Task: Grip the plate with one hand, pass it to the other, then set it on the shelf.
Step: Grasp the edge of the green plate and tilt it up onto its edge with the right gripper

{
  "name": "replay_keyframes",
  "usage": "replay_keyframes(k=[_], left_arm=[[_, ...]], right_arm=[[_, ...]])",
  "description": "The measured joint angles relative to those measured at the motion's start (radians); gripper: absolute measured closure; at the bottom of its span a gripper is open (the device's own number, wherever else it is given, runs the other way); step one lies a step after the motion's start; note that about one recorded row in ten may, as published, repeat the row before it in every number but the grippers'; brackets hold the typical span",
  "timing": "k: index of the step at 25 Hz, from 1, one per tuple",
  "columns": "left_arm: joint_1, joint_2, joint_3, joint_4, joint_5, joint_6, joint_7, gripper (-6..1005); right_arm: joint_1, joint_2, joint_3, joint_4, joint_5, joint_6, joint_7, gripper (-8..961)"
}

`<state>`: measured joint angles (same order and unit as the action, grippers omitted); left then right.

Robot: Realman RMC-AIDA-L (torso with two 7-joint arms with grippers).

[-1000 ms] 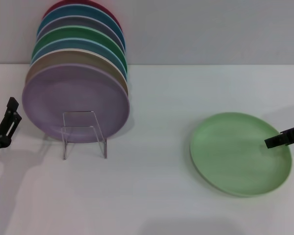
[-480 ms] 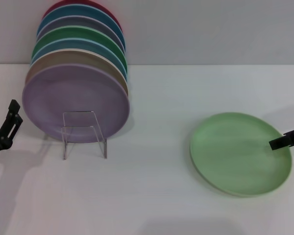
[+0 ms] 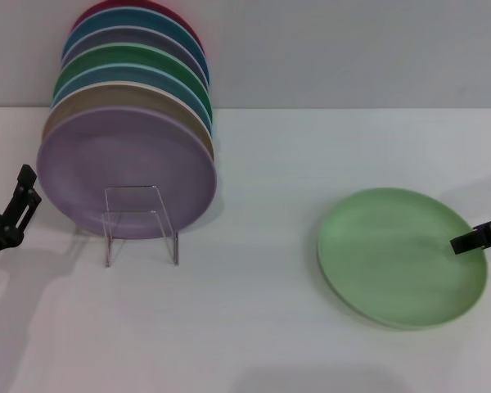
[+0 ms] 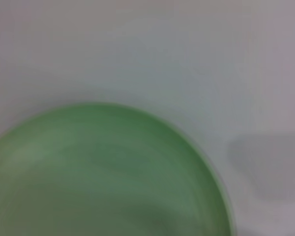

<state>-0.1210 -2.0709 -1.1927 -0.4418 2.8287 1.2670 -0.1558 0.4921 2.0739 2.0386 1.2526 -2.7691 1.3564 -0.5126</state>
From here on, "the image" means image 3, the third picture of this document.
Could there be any light green plate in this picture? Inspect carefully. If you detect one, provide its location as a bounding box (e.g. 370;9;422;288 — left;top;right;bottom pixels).
317;187;489;331

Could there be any clear acrylic plate rack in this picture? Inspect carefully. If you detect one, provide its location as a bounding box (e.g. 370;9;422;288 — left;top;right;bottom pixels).
101;184;180;268

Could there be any lilac plate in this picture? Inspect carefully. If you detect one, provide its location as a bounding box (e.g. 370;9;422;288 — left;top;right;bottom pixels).
36;102;218;241

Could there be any beige plate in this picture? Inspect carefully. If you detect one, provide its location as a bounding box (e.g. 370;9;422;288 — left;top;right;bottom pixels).
41;80;216;159

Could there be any light blue plate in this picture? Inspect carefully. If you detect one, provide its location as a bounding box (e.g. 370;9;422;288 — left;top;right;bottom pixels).
51;62;214;132

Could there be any dark green plate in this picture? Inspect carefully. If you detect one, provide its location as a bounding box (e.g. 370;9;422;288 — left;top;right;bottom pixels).
52;42;212;115

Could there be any grey purple plate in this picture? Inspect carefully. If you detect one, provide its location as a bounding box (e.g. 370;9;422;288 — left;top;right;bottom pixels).
60;25;210;89

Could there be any maroon plate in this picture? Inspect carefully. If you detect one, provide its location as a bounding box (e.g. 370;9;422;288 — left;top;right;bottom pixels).
70;0;205;54

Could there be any teal plate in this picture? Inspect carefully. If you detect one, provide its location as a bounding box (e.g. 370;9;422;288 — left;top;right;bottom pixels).
61;6;208;77

